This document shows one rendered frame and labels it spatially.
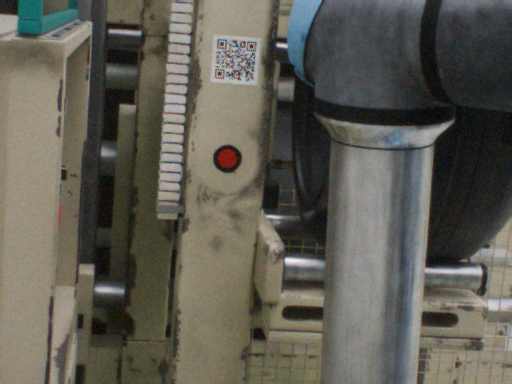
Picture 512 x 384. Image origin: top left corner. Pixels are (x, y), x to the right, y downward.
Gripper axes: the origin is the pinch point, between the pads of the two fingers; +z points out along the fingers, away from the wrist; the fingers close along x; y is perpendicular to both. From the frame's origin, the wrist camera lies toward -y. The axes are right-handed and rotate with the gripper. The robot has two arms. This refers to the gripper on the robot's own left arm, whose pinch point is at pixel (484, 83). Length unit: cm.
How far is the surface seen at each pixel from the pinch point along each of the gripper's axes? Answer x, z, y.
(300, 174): 17.4, 43.3, -16.6
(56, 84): 56, -52, -6
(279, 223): 20, 46, -26
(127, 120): 49, 104, -9
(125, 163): 49, 100, -19
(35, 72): 57, -53, -5
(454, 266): -4.6, 18.7, -28.9
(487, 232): -7.0, 11.8, -22.3
